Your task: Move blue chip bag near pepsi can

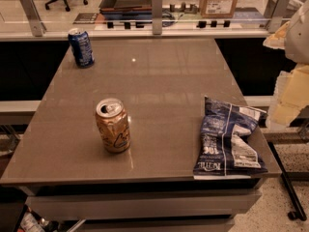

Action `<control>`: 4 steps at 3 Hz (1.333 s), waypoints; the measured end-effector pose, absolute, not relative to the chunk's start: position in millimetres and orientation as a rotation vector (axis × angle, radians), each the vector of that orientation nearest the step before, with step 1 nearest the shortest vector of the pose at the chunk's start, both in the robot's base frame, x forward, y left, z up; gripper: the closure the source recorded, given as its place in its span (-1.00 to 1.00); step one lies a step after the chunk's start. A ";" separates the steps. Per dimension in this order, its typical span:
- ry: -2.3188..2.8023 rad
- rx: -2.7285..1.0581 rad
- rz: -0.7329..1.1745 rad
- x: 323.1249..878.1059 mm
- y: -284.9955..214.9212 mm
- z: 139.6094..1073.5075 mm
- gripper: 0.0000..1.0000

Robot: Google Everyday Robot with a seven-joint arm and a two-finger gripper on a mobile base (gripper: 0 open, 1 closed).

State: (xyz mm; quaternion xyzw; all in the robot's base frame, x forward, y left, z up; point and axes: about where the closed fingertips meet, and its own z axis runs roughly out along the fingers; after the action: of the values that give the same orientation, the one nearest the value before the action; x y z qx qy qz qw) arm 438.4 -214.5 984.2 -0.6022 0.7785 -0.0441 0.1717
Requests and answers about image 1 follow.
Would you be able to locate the right metal glass bracket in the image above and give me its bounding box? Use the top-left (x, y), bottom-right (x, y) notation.
top-left (267, 0), bottom-right (290, 33)

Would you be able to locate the lower grey drawer front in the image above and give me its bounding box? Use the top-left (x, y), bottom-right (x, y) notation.
top-left (73, 218), bottom-right (235, 232)

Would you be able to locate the metal glass bracket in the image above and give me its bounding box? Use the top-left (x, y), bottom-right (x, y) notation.
top-left (152, 0), bottom-right (162, 35)
top-left (267, 0), bottom-right (290, 33)
top-left (19, 0), bottom-right (45, 37)

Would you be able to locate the grey drawer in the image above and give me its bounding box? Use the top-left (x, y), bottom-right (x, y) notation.
top-left (26, 189), bottom-right (261, 220)
top-left (73, 218), bottom-right (235, 232)

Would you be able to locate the grey storage bin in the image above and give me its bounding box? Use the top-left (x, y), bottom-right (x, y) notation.
top-left (98, 0), bottom-right (154, 14)

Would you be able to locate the blue chip bag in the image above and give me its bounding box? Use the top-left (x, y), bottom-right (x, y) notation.
top-left (193, 97), bottom-right (267, 180)

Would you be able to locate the orange soda can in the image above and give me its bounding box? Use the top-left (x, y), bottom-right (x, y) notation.
top-left (96, 98), bottom-right (130, 154)

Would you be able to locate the black floor bar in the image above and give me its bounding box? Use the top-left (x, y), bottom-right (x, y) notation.
top-left (268, 142), bottom-right (309, 221)

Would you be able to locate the cardboard box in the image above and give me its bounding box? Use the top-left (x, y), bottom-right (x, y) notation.
top-left (199, 0), bottom-right (238, 18)

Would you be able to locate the upper grey drawer front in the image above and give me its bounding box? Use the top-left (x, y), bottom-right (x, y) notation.
top-left (26, 189), bottom-right (261, 220)

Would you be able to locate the blue pepsi can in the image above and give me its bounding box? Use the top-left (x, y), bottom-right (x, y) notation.
top-left (68, 28), bottom-right (95, 68)

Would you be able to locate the middle metal glass bracket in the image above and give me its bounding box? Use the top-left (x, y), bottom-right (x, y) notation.
top-left (152, 0), bottom-right (162, 35)

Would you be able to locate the left metal glass bracket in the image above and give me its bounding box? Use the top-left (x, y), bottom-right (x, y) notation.
top-left (19, 0), bottom-right (45, 37)

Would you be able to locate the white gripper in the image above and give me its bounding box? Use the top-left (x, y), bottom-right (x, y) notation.
top-left (263, 0), bottom-right (309, 127)

